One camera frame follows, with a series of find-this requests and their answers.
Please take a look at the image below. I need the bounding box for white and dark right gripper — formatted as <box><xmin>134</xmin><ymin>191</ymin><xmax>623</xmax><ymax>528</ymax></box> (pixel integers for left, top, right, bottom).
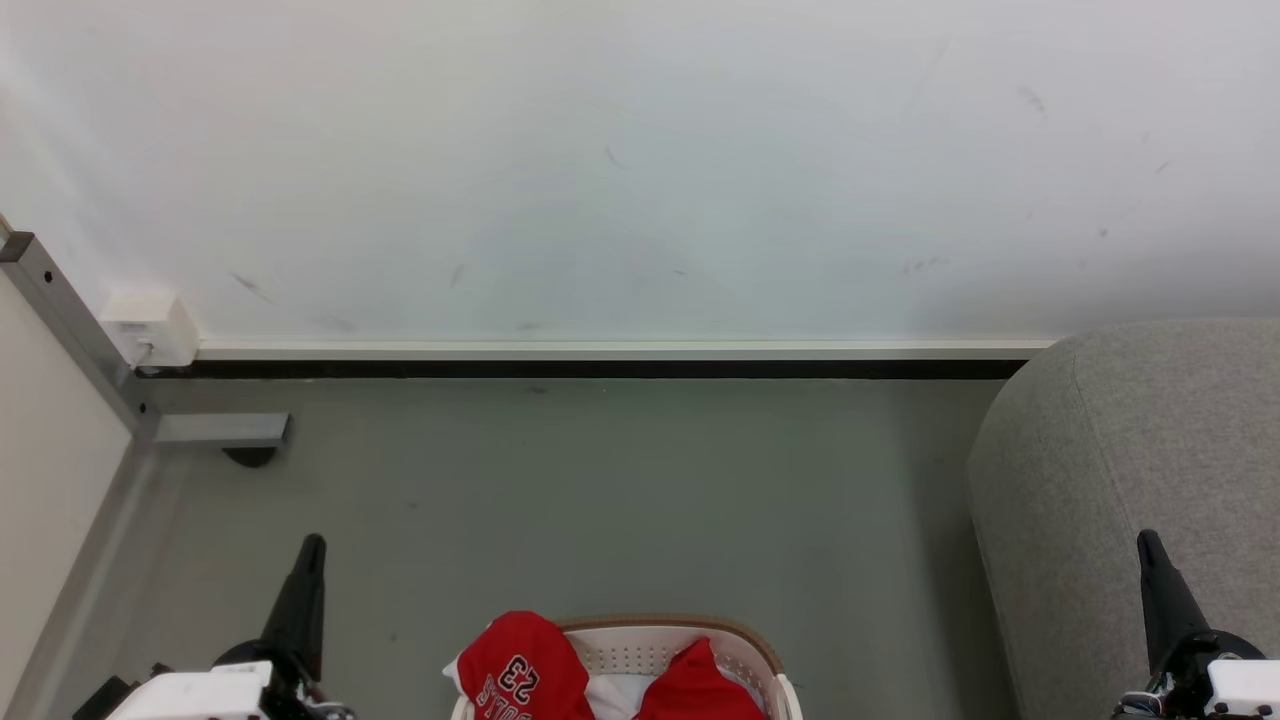
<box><xmin>1113</xmin><ymin>530</ymin><xmax>1280</xmax><ymax>720</ymax></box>

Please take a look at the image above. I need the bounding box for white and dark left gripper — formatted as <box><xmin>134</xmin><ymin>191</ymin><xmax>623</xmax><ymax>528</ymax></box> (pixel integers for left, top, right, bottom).
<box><xmin>105</xmin><ymin>534</ymin><xmax>353</xmax><ymax>720</ymax></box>

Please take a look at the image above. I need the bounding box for red jersey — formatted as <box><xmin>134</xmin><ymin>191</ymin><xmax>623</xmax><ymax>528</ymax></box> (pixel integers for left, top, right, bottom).
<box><xmin>455</xmin><ymin>611</ymin><xmax>767</xmax><ymax>720</ymax></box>

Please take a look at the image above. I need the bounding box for grey fabric sofa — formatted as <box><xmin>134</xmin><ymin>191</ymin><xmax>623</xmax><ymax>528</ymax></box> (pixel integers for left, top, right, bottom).
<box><xmin>966</xmin><ymin>318</ymin><xmax>1280</xmax><ymax>720</ymax></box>

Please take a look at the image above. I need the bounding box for grey metal partition foot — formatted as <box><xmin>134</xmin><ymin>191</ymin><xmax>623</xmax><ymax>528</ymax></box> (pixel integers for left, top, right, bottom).
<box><xmin>153</xmin><ymin>412</ymin><xmax>294</xmax><ymax>449</ymax></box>

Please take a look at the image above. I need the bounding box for beige partition panel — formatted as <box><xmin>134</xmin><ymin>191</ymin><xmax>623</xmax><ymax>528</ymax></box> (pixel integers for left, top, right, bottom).
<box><xmin>0</xmin><ymin>270</ymin><xmax>136</xmax><ymax>693</ymax></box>

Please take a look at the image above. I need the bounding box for pale white cloth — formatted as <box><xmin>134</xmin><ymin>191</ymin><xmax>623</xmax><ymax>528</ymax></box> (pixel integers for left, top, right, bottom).
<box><xmin>584</xmin><ymin>672</ymin><xmax>656</xmax><ymax>720</ymax></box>

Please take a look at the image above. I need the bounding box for white laundry basket brown rim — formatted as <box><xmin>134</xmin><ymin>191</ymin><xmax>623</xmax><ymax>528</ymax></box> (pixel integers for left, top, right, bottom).
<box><xmin>449</xmin><ymin>614</ymin><xmax>804</xmax><ymax>720</ymax></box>

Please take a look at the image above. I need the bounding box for black skirting strip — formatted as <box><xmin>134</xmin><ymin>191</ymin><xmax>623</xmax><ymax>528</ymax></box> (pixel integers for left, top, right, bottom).
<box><xmin>134</xmin><ymin>358</ymin><xmax>1031</xmax><ymax>381</ymax></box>

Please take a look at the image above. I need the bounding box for white wall socket box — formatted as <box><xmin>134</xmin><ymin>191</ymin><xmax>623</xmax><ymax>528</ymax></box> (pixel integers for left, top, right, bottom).
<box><xmin>99</xmin><ymin>291</ymin><xmax>200</xmax><ymax>369</ymax></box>

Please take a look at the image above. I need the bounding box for grey metal partition frame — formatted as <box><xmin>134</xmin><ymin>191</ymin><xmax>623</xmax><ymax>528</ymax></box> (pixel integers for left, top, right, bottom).
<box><xmin>0</xmin><ymin>231</ymin><xmax>196</xmax><ymax>720</ymax></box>

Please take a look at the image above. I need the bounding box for white wall skirting strip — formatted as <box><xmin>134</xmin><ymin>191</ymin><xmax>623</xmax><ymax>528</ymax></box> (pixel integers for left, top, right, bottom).
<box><xmin>195</xmin><ymin>337</ymin><xmax>1063</xmax><ymax>364</ymax></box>

